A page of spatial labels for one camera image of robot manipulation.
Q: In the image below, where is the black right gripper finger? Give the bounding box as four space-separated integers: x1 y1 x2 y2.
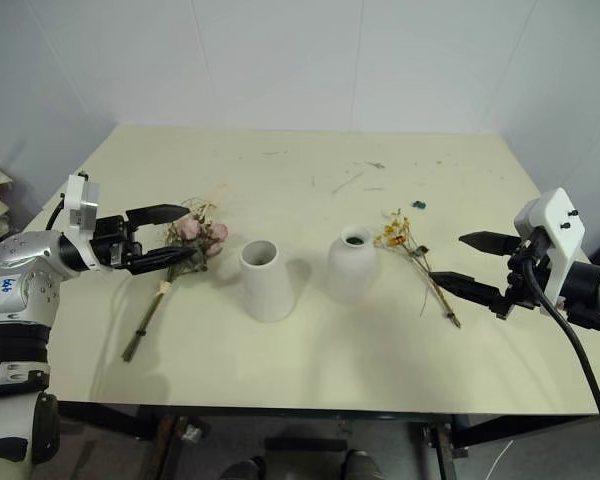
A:
458 230 522 258
429 271 507 314

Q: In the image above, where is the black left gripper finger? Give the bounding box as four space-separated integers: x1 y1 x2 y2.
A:
124 203 191 227
127 247 199 277

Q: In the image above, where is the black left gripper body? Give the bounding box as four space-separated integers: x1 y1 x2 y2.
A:
89 213 145 274

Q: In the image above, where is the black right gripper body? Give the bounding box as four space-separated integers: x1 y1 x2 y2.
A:
494 229 557 321

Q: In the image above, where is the white tapered cylinder vase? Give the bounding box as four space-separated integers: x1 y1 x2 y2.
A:
238 239 298 323

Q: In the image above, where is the white round narrow-neck vase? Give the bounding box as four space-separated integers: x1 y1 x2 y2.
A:
325 224 379 304

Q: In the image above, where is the dried pink rose bouquet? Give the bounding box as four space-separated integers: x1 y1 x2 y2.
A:
121 197 230 364

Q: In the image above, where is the dried yellow flower bunch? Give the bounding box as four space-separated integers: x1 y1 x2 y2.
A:
371 208 464 331

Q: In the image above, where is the rusty brown metal bar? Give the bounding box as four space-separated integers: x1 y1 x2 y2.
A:
152 414 190 480

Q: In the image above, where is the dark rounded shape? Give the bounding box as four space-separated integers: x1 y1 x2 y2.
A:
223 456 262 480
343 448 383 480

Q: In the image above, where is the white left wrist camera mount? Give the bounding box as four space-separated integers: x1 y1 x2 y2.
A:
62 173 102 251

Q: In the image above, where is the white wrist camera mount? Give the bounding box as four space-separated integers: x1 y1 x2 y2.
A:
513 187 587 317
62 173 102 251

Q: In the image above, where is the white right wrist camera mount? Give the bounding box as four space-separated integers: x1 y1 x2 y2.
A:
513 187 587 317

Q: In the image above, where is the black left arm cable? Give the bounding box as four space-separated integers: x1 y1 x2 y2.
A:
44 196 67 233

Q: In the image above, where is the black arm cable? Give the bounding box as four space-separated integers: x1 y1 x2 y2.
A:
44 196 67 233
522 239 600 480

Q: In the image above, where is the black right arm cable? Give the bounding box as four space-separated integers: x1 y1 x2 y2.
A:
522 239 600 480

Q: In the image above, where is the black metal table frame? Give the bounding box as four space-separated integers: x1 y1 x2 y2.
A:
54 402 600 459

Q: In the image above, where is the thin white cord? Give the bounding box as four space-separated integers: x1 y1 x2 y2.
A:
488 441 512 480

